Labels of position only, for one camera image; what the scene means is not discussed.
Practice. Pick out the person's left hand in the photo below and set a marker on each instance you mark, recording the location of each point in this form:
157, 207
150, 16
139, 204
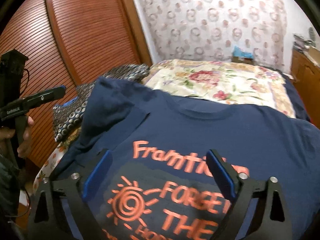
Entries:
24, 148

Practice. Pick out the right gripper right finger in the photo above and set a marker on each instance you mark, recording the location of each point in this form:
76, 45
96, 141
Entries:
270, 220

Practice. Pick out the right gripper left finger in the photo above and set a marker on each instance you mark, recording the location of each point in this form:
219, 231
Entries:
47, 218

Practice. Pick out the floral cream bed blanket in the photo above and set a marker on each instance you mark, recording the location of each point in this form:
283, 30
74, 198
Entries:
222, 82

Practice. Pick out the ring patterned wall curtain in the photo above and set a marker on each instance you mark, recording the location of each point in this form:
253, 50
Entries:
211, 29

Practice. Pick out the brown wooden dresser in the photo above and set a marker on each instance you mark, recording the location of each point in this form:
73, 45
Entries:
305, 73

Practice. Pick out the black ring patterned folded cloth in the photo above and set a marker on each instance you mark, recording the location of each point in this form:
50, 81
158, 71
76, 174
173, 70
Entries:
67, 116

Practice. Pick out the navy blue printed t-shirt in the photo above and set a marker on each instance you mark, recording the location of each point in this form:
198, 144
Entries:
159, 186

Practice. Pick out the blue item on headboard box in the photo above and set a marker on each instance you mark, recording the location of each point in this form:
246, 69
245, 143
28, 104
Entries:
240, 56

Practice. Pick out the brown louvered wooden wardrobe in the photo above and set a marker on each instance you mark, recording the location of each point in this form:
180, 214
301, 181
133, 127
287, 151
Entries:
69, 42

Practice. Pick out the navy blue bed sheet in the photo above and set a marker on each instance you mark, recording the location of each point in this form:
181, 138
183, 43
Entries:
298, 105

